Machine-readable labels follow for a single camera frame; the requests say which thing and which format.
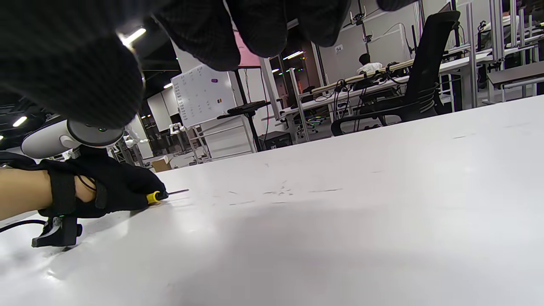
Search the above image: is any pink display screen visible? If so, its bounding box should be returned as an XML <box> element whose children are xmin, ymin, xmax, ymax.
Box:
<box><xmin>233</xmin><ymin>30</ymin><xmax>262</xmax><ymax>68</ymax></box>

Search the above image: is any white whiteboard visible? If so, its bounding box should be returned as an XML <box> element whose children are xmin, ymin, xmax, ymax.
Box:
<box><xmin>171</xmin><ymin>64</ymin><xmax>237</xmax><ymax>129</ymax></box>

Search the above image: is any person's left forearm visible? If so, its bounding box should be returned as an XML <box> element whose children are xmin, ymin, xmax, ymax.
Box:
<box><xmin>0</xmin><ymin>167</ymin><xmax>96</xmax><ymax>221</ymax></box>

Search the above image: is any black cable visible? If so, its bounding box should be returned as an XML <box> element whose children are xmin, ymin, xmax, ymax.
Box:
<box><xmin>0</xmin><ymin>219</ymin><xmax>46</xmax><ymax>234</ymax></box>

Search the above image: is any white drawer cabinet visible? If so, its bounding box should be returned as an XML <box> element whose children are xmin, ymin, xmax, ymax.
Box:
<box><xmin>192</xmin><ymin>115</ymin><xmax>258</xmax><ymax>163</ymax></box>

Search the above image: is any yellow handled screwdriver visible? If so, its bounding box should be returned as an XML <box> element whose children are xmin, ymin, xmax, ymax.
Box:
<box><xmin>146</xmin><ymin>189</ymin><xmax>190</xmax><ymax>205</ymax></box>

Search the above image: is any person's left hand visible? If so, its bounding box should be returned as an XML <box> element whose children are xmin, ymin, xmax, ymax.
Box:
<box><xmin>37</xmin><ymin>147</ymin><xmax>167</xmax><ymax>218</ymax></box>

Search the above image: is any black office chair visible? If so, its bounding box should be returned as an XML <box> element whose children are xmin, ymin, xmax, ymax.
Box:
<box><xmin>331</xmin><ymin>10</ymin><xmax>462</xmax><ymax>137</ymax></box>

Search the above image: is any aluminium frame rack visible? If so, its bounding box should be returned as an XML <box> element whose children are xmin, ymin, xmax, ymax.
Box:
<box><xmin>465</xmin><ymin>0</ymin><xmax>544</xmax><ymax>107</ymax></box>

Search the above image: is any person's right hand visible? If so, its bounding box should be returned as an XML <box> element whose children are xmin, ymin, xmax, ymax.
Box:
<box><xmin>0</xmin><ymin>0</ymin><xmax>419</xmax><ymax>130</ymax></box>

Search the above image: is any grey bench table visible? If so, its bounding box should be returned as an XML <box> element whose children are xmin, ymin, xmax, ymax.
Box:
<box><xmin>486</xmin><ymin>61</ymin><xmax>544</xmax><ymax>103</ymax></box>

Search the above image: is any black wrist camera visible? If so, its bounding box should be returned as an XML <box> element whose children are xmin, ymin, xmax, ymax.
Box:
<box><xmin>31</xmin><ymin>216</ymin><xmax>83</xmax><ymax>248</ymax></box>

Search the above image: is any long white desk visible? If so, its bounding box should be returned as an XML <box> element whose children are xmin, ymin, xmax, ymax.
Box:
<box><xmin>278</xmin><ymin>47</ymin><xmax>504</xmax><ymax>142</ymax></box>

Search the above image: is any black box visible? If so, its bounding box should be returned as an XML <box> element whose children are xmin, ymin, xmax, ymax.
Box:
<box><xmin>258</xmin><ymin>131</ymin><xmax>294</xmax><ymax>151</ymax></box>

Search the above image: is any black stand with tray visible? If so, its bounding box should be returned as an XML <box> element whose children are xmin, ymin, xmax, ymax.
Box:
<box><xmin>216</xmin><ymin>100</ymin><xmax>272</xmax><ymax>152</ymax></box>

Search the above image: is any white wrist controller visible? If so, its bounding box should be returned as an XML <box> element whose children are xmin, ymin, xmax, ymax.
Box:
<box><xmin>20</xmin><ymin>119</ymin><xmax>126</xmax><ymax>160</ymax></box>

